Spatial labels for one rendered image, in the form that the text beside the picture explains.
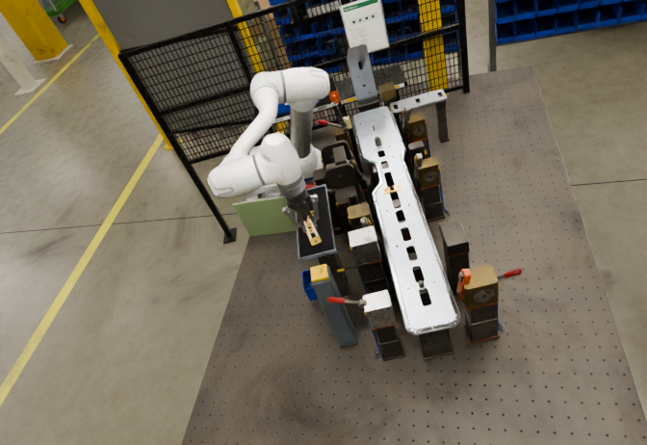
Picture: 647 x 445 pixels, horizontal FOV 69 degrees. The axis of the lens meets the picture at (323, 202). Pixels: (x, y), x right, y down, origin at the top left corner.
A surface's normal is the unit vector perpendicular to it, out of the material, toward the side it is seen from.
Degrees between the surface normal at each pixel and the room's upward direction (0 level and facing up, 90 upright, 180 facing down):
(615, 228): 0
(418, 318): 0
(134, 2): 90
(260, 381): 0
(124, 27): 90
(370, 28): 90
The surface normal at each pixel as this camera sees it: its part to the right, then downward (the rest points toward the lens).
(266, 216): -0.07, 0.70
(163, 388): -0.25, -0.70
